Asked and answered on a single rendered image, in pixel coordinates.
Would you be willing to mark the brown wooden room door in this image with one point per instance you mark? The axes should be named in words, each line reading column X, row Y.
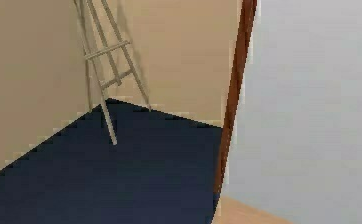
column 236, row 80

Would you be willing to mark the beige wooden easel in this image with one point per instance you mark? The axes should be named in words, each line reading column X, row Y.
column 106, row 50

